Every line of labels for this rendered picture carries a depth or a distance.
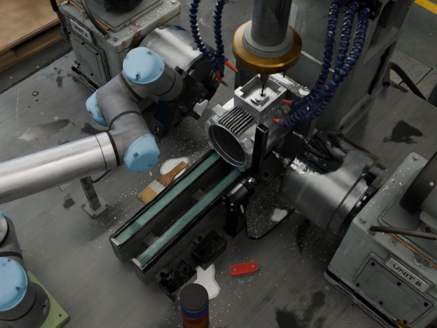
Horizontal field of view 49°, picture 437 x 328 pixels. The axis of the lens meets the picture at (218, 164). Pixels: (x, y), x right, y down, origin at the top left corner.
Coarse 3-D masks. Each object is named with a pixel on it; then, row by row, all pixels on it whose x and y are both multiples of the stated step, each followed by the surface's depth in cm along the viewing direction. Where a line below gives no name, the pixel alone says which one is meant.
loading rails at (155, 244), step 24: (192, 168) 151; (216, 168) 157; (264, 168) 162; (168, 192) 147; (192, 192) 154; (216, 192) 147; (144, 216) 142; (168, 216) 151; (192, 216) 143; (216, 216) 153; (120, 240) 138; (144, 240) 146; (168, 240) 138; (192, 240) 149; (144, 264) 133; (168, 264) 146
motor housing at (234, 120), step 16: (240, 112) 140; (208, 128) 146; (224, 128) 139; (240, 128) 138; (272, 128) 143; (288, 128) 149; (224, 144) 153; (240, 144) 139; (272, 144) 147; (224, 160) 153; (240, 160) 150
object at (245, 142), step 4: (284, 104) 145; (280, 108) 145; (284, 108) 144; (288, 108) 145; (284, 112) 145; (288, 112) 145; (212, 116) 142; (216, 116) 142; (212, 120) 142; (216, 120) 142; (244, 140) 137; (248, 140) 137; (244, 144) 137; (248, 144) 137; (212, 148) 153; (244, 148) 138; (240, 168) 148; (244, 168) 147
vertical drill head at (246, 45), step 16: (256, 0) 112; (272, 0) 109; (288, 0) 110; (256, 16) 115; (272, 16) 112; (288, 16) 115; (240, 32) 126; (256, 32) 118; (272, 32) 116; (288, 32) 123; (240, 48) 123; (256, 48) 120; (272, 48) 120; (288, 48) 121; (240, 64) 129; (256, 64) 120; (272, 64) 120; (288, 64) 121; (240, 80) 135
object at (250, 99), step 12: (252, 84) 144; (276, 84) 142; (240, 96) 139; (252, 96) 141; (264, 96) 141; (276, 96) 139; (240, 108) 142; (252, 108) 137; (264, 108) 137; (276, 108) 143; (264, 120) 141
